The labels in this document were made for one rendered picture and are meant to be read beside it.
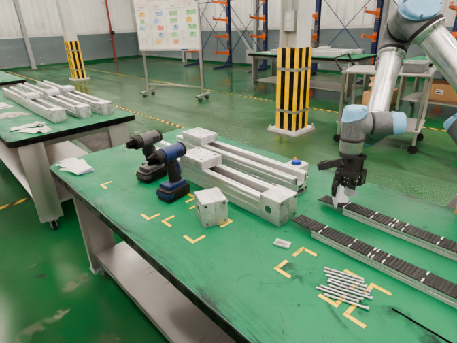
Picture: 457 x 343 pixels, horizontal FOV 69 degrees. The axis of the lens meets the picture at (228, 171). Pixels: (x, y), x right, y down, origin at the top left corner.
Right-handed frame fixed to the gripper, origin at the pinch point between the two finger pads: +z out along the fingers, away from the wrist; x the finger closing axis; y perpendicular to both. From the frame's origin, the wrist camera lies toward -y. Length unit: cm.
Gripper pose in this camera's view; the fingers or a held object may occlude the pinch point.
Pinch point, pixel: (338, 201)
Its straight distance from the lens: 127.4
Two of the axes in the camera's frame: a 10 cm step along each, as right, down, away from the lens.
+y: 6.7, 2.9, -6.9
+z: 0.4, 9.1, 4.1
